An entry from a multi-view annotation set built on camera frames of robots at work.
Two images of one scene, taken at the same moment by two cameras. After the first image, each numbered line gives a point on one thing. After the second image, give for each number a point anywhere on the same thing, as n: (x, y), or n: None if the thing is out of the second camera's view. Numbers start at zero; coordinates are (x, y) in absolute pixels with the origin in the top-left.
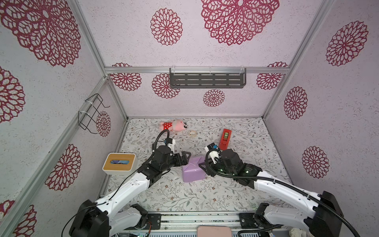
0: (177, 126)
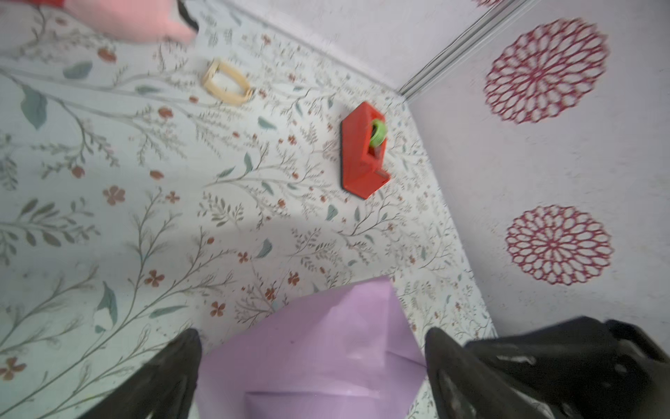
0: (145, 19)
